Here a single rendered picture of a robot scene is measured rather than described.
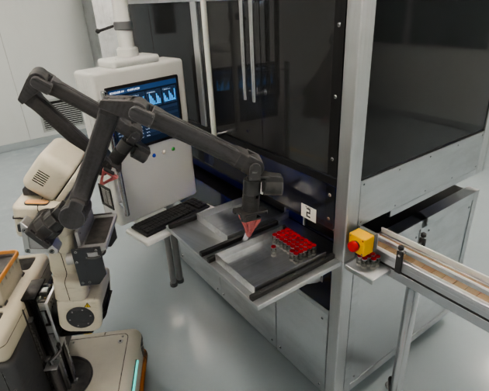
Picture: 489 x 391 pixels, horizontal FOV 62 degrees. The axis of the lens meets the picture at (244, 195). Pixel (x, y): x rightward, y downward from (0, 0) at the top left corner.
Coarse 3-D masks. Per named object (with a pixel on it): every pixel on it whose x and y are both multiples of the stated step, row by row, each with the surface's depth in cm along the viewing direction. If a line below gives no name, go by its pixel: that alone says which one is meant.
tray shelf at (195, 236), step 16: (192, 224) 188; (288, 224) 184; (192, 240) 175; (208, 240) 175; (224, 240) 174; (240, 240) 173; (320, 240) 171; (208, 256) 164; (224, 272) 154; (320, 272) 151; (240, 288) 145; (288, 288) 144; (256, 304) 137
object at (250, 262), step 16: (256, 240) 170; (224, 256) 162; (240, 256) 163; (256, 256) 162; (288, 256) 161; (320, 256) 156; (240, 272) 153; (256, 272) 153; (272, 272) 152; (288, 272) 148; (256, 288) 141
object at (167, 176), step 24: (96, 72) 174; (120, 72) 181; (144, 72) 190; (168, 72) 199; (96, 96) 176; (144, 96) 193; (168, 96) 202; (168, 144) 211; (144, 168) 204; (168, 168) 215; (192, 168) 228; (144, 192) 209; (168, 192) 220; (192, 192) 233; (120, 216) 202
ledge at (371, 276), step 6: (348, 264) 155; (354, 264) 155; (348, 270) 155; (354, 270) 152; (360, 270) 151; (366, 270) 151; (372, 270) 151; (378, 270) 151; (384, 270) 151; (390, 270) 151; (360, 276) 150; (366, 276) 148; (372, 276) 148; (378, 276) 148; (384, 276) 150; (372, 282) 146
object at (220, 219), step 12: (228, 204) 199; (240, 204) 203; (264, 204) 202; (204, 216) 193; (216, 216) 193; (228, 216) 192; (264, 216) 191; (276, 216) 185; (288, 216) 189; (216, 228) 178; (228, 228) 183; (240, 228) 182
